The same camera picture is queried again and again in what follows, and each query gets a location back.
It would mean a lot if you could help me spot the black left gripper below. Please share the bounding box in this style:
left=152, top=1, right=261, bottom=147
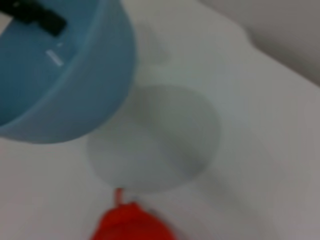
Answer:
left=0, top=0, right=67, bottom=38

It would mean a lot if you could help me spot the blue bowl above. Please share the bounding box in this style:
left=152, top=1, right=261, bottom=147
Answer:
left=0, top=0, right=138, bottom=145

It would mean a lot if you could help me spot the orange fruit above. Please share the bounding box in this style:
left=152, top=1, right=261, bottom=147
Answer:
left=90, top=187, right=176, bottom=240

